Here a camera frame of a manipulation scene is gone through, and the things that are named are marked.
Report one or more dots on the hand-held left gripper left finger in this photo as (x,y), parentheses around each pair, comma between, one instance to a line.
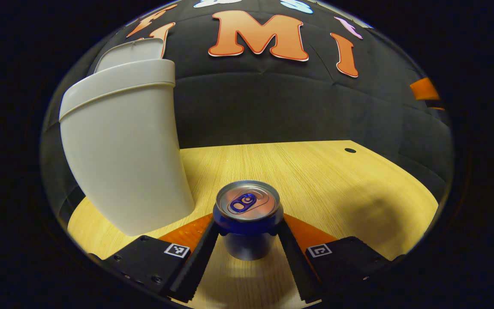
(197,264)

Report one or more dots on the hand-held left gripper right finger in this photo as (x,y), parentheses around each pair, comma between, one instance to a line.
(296,266)

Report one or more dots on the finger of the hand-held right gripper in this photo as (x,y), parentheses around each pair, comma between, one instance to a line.
(423,89)

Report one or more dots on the white desktop garbage bin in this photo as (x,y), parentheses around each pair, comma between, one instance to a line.
(122,163)

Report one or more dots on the wooden desktop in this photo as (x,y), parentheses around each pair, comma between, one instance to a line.
(315,180)

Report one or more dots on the blue pop can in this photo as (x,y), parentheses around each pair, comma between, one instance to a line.
(247,201)

